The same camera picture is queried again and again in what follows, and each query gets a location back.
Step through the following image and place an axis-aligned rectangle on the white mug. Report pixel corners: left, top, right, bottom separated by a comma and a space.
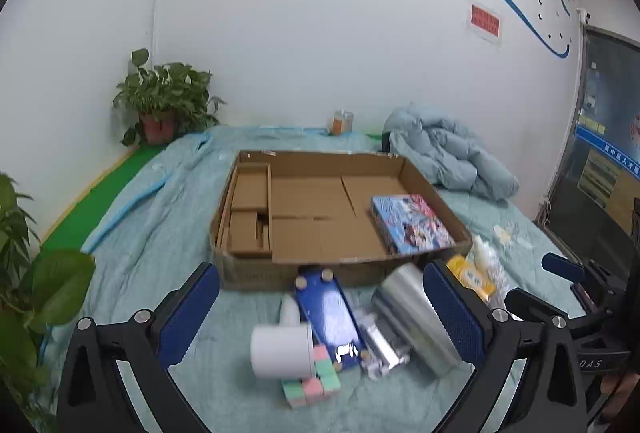
250, 322, 315, 380

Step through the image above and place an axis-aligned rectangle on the pastel cube block toy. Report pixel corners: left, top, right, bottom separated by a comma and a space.
279, 344, 343, 409

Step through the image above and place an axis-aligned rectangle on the light blue sheet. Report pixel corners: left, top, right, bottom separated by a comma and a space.
81, 133, 212, 255

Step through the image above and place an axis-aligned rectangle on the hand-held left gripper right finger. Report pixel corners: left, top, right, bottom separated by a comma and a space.
422, 259, 587, 433

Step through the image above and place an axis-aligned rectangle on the pale green blanket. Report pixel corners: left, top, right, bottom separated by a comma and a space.
42, 125, 587, 433

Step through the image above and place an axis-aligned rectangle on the dark notice board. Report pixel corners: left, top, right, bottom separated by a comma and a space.
534, 25, 640, 265

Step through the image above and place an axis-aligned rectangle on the light blue duvet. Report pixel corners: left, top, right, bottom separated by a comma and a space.
382, 102, 521, 202

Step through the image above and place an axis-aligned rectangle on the green mat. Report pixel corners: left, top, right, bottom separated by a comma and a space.
37, 145, 167, 265

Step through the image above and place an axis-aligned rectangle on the white tubular bottle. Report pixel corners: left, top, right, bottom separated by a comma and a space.
470, 235, 512, 310

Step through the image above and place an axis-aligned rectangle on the red wall notice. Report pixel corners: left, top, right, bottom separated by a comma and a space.
467, 3, 503, 46

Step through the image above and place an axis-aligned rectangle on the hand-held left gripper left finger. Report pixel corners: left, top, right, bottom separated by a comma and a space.
56, 262, 221, 433

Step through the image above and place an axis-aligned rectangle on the shallow cardboard box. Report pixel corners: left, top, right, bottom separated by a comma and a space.
210, 150, 474, 292

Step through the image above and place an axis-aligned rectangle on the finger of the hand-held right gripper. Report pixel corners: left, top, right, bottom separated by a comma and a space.
504, 287, 587, 332
542, 251, 627, 295

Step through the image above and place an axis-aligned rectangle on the clear package with silver item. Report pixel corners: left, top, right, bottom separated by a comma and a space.
357, 307, 412, 380

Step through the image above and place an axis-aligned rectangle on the blue flat board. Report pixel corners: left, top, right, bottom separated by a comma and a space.
293, 268, 366, 370

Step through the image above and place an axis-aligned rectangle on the clear jar with orange contents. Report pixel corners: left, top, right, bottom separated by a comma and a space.
327, 110, 355, 136

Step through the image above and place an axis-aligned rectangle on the silver metal cylinder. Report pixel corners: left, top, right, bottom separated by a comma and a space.
372, 262, 464, 377

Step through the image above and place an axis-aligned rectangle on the yellow jar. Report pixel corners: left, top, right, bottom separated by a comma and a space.
446, 254, 497, 302

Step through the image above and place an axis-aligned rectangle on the colourful picture box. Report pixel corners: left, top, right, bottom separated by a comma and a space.
370, 195, 456, 257

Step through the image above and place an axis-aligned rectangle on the potted plant in red pot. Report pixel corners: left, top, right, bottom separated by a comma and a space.
112, 48, 226, 148

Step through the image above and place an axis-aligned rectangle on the large-leaved green plant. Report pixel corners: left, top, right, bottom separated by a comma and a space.
0, 172, 97, 416

